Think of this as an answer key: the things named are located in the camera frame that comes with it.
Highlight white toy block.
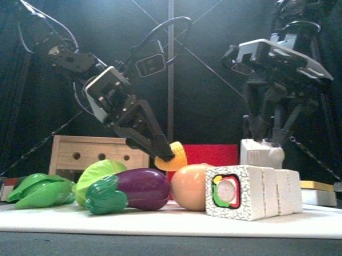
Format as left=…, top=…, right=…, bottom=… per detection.
left=239, top=138, right=285, bottom=170

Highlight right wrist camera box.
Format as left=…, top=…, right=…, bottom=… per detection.
left=220, top=44, right=253, bottom=76

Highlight green toy pepper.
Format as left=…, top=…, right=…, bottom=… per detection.
left=5, top=172, right=77, bottom=210

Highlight wooden drawer box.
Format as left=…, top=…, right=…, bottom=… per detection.
left=47, top=134, right=150, bottom=183

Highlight red box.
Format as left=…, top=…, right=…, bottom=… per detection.
left=166, top=143, right=240, bottom=183

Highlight yellow toy corn top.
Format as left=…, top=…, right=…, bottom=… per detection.
left=153, top=140, right=189, bottom=172

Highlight orange toy peach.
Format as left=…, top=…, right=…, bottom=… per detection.
left=169, top=162, right=214, bottom=212

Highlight vertical metal frame pole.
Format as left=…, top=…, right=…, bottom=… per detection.
left=165, top=0, right=176, bottom=143

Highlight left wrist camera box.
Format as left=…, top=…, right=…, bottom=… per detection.
left=132, top=39, right=166, bottom=79

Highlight red and white toy piece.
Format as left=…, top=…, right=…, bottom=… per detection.
left=0, top=177, right=21, bottom=203

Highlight white toy sushi slice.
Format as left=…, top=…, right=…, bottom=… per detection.
left=261, top=167, right=291, bottom=217
left=284, top=169, right=304, bottom=214

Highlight white cutting board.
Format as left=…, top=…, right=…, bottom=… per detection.
left=0, top=199, right=342, bottom=240

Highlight toy sushi roll end slice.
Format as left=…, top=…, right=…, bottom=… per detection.
left=202, top=164, right=271, bottom=222

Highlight white flat block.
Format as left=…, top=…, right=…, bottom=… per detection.
left=300, top=188, right=339, bottom=208

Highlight purple toy eggplant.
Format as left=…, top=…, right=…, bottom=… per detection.
left=84, top=167, right=172, bottom=216

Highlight yellow flat block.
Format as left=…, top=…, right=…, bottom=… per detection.
left=299, top=180, right=335, bottom=193

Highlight light green toy lettuce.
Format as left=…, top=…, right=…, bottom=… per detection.
left=72, top=158, right=129, bottom=208

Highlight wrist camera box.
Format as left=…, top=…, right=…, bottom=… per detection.
left=132, top=39, right=166, bottom=79
left=220, top=44, right=253, bottom=76

